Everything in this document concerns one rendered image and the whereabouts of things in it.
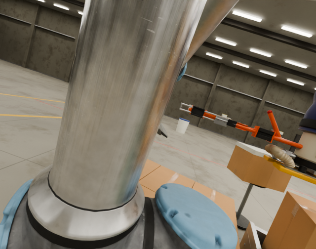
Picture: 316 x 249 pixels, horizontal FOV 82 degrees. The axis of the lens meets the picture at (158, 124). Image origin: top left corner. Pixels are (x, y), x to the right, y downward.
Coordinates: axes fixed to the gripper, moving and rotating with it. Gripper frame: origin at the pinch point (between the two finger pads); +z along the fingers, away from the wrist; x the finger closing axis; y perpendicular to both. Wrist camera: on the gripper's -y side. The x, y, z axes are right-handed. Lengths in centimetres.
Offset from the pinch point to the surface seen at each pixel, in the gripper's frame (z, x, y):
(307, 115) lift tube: -6, -80, 27
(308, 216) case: 31, -63, 49
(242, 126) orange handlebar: -14, -53, 34
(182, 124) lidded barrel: -452, -222, 665
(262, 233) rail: 32, -63, 103
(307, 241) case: 38, -55, 49
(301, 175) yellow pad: 16, -61, 34
